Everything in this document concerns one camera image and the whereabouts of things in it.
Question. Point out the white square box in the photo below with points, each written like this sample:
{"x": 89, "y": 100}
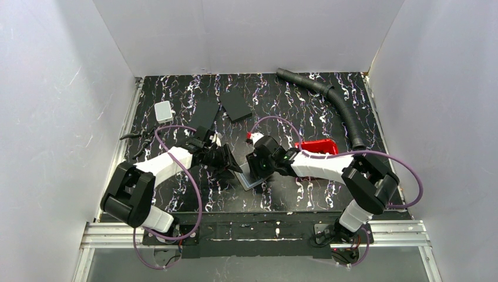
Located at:
{"x": 163, "y": 112}

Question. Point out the grey leather card holder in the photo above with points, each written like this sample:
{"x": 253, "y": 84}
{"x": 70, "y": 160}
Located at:
{"x": 246, "y": 180}

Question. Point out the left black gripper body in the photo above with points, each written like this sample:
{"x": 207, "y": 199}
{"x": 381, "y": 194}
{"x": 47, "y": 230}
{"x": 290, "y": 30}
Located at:
{"x": 219, "y": 156}

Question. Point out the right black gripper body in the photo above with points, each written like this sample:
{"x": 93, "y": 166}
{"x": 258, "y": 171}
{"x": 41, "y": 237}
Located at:
{"x": 253, "y": 163}

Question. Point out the black flat box left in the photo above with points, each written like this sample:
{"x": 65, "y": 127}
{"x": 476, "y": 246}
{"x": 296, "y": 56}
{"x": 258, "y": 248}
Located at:
{"x": 204, "y": 115}

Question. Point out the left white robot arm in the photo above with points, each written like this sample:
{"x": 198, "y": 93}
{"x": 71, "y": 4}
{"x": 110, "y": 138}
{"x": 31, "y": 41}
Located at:
{"x": 128, "y": 196}

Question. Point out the red plastic bin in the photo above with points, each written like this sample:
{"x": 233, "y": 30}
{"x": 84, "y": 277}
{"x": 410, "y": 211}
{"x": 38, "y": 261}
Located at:
{"x": 322, "y": 146}

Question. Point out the black flat box right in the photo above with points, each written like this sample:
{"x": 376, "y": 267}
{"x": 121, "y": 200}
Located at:
{"x": 235, "y": 106}

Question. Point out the black flat box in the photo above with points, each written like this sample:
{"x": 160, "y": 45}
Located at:
{"x": 204, "y": 115}
{"x": 235, "y": 106}

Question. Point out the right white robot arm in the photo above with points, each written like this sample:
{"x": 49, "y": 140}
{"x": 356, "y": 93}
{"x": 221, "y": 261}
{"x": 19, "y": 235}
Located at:
{"x": 370, "y": 182}

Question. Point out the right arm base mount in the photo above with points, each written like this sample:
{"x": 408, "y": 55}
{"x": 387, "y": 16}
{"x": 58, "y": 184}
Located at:
{"x": 347, "y": 248}

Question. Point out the black pliers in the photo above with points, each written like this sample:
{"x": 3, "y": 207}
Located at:
{"x": 146, "y": 136}

